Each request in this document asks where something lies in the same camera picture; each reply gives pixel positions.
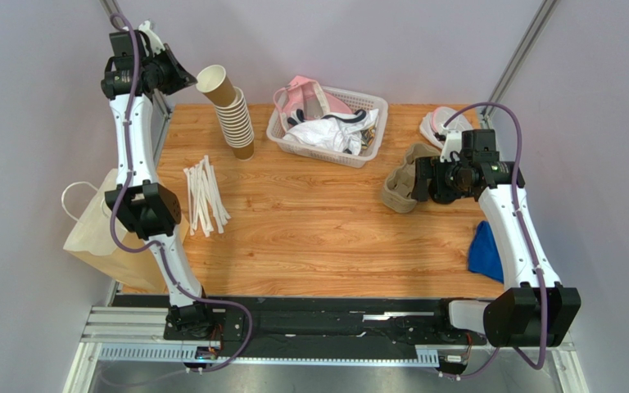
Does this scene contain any blue cloth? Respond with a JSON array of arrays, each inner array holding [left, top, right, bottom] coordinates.
[[468, 221, 504, 283]]

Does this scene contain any pile of wrapped straws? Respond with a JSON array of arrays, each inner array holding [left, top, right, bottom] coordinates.
[[183, 155, 232, 237]]

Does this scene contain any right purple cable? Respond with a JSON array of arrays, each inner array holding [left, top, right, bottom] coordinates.
[[437, 103, 550, 380]]

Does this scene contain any stack of paper cups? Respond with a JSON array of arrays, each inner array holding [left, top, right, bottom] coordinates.
[[214, 87, 255, 161]]

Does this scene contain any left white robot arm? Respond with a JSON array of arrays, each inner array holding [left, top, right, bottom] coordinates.
[[101, 28, 214, 333]]

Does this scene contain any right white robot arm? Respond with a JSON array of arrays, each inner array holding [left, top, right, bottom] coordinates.
[[411, 129, 581, 348]]

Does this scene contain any purple cable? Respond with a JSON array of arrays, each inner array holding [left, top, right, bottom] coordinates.
[[437, 103, 550, 380], [108, 12, 254, 374]]

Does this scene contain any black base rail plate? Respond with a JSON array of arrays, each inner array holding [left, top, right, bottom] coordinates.
[[111, 294, 488, 364]]

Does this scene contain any stack of pulp cup carriers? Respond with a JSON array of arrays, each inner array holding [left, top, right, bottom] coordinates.
[[381, 142, 441, 214]]

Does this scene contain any brown paper coffee cup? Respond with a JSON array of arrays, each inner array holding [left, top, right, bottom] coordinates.
[[196, 65, 237, 107]]

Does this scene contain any pink plastic bag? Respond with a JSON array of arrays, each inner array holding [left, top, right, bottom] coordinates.
[[273, 75, 353, 127]]

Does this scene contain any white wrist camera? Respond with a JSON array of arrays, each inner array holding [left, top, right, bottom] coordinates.
[[138, 20, 165, 55], [440, 129, 463, 163]]

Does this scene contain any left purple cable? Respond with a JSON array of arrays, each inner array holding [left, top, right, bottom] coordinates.
[[108, 12, 254, 374]]

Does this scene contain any white plastic basket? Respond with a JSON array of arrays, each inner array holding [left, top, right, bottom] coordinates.
[[265, 87, 389, 169]]

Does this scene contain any paper bag with handles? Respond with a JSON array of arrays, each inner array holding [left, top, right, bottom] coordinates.
[[63, 169, 166, 292]]

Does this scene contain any white crumpled plastic bag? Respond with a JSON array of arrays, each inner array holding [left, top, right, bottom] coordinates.
[[282, 109, 379, 156]]

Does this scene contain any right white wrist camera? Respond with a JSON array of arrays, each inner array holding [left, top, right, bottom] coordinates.
[[440, 129, 463, 163]]

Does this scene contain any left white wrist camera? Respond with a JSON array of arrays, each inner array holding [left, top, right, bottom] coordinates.
[[138, 20, 165, 55]]

